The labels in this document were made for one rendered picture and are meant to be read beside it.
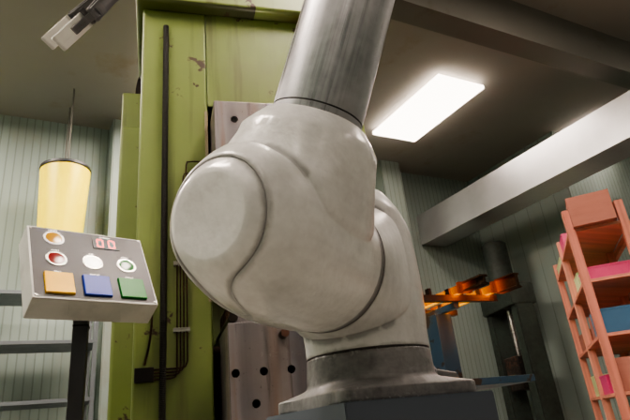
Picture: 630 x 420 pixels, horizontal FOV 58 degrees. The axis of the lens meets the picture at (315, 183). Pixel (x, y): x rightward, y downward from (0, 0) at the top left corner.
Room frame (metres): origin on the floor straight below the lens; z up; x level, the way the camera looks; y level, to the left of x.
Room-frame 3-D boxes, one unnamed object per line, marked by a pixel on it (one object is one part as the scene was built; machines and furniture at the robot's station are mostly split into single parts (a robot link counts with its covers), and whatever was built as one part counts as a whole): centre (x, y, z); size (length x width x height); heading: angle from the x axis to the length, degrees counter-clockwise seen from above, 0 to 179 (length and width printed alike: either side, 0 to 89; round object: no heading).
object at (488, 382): (1.86, -0.35, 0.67); 0.40 x 0.30 x 0.02; 116
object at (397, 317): (0.72, -0.04, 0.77); 0.18 x 0.16 x 0.22; 155
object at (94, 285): (1.51, 0.63, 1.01); 0.07 x 0.05 x 0.07; 132
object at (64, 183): (4.52, 2.24, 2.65); 0.44 x 0.43 x 0.69; 30
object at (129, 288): (1.58, 0.56, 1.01); 0.07 x 0.05 x 0.07; 132
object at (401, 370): (0.74, -0.06, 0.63); 0.22 x 0.18 x 0.06; 120
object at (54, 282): (1.44, 0.70, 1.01); 0.07 x 0.05 x 0.07; 132
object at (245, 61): (2.21, 0.27, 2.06); 0.44 x 0.41 x 0.47; 17
